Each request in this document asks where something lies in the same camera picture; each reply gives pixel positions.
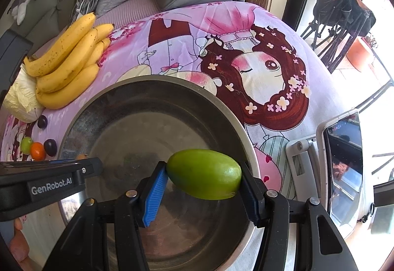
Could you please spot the napa cabbage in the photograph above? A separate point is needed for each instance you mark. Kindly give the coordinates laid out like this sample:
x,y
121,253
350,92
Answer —
x,y
21,101

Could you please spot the dark purple plum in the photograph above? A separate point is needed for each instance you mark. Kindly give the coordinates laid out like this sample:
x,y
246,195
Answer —
x,y
50,147

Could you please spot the small green fruit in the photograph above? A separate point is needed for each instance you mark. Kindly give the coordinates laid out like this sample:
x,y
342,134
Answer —
x,y
26,145

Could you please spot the green mango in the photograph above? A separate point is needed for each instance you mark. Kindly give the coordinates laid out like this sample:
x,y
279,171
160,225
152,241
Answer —
x,y
203,174

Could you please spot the person's left hand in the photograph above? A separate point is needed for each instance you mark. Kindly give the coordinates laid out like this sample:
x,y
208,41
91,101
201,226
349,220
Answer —
x,y
20,246

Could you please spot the small orange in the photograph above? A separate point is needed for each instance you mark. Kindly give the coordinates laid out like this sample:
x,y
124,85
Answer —
x,y
37,150

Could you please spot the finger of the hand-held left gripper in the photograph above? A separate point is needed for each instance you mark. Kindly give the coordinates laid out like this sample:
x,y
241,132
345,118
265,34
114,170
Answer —
x,y
92,170

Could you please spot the yellow banana bunch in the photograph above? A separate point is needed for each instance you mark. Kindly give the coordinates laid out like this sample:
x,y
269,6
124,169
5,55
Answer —
x,y
61,74

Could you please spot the orange flower pot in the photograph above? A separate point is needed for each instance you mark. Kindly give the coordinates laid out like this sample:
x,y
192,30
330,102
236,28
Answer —
x,y
360,55

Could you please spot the pink printed blanket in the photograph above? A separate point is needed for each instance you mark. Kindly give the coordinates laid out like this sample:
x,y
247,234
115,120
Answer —
x,y
215,28

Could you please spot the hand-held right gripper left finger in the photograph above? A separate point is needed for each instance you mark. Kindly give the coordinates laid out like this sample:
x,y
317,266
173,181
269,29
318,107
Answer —
x,y
155,194

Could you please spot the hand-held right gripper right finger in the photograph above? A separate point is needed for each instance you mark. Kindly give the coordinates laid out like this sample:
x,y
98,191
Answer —
x,y
251,197

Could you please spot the stainless steel bowl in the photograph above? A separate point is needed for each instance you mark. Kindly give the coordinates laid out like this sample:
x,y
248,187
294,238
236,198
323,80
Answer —
x,y
138,135

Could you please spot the pink checked seat cover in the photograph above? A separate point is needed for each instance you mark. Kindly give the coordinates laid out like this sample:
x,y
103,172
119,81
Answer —
x,y
135,8

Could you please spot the dark purple grape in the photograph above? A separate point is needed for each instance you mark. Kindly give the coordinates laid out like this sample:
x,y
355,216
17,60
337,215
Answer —
x,y
42,122

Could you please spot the smartphone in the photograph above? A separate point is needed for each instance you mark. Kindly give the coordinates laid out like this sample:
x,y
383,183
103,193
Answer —
x,y
344,166

